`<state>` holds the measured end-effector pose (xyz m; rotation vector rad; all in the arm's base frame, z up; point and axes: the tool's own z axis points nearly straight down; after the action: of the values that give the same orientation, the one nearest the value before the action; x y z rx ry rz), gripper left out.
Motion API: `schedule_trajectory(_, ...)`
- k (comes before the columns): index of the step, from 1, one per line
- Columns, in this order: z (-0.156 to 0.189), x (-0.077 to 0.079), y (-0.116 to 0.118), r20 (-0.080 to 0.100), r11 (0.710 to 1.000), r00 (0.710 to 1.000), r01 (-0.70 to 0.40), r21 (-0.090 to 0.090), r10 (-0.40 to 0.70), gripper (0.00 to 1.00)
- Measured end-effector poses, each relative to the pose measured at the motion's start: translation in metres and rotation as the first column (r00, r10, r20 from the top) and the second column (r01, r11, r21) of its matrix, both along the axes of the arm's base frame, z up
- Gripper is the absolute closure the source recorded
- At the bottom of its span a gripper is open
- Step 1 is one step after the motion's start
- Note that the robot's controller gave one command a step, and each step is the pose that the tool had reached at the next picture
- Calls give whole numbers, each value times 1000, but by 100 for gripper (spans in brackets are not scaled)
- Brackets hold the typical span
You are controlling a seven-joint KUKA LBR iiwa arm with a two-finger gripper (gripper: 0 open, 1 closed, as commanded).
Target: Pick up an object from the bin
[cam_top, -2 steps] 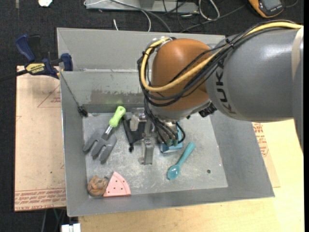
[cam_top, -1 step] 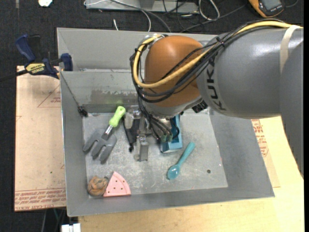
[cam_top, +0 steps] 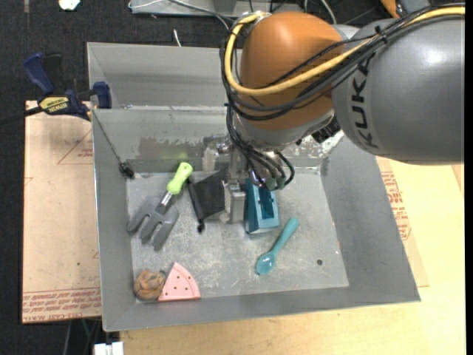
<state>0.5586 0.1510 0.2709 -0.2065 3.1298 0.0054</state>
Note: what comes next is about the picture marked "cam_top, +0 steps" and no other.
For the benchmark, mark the pink toy watermelon slice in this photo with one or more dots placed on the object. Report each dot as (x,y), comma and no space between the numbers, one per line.
(179,287)

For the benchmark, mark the teal blue box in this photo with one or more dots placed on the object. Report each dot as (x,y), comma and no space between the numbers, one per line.
(264,207)

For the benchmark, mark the brown cardboard board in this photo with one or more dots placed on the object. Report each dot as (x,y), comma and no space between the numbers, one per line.
(59,216)

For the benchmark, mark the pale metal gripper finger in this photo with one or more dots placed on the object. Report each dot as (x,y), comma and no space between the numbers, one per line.
(225,218)
(237,205)

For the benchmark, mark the teal plastic spoon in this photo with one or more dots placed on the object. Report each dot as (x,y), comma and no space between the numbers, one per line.
(279,240)

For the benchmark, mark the brown toy snail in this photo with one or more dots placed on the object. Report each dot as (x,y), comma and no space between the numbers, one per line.
(148,285)

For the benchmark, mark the black cloth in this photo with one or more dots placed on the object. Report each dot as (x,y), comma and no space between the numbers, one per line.
(207,196)

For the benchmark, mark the black cylinder on white bracket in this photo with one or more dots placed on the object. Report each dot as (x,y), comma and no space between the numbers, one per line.
(327,129)

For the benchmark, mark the grey metal bin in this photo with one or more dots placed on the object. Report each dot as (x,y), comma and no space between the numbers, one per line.
(229,253)

